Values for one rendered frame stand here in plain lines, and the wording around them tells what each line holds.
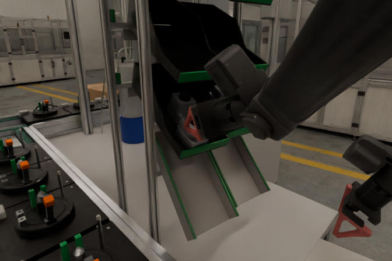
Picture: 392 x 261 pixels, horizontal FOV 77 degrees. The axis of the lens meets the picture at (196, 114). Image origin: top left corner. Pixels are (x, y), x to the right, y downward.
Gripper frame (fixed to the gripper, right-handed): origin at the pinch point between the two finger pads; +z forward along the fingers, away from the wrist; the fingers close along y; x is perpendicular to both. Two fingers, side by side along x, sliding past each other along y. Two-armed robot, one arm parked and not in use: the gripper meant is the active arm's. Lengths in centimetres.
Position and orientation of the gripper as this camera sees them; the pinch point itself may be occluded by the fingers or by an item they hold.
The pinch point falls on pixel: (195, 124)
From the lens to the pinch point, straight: 53.4
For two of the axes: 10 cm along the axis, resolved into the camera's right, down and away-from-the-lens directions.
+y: -7.9, 1.9, -5.8
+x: 2.8, 9.6, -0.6
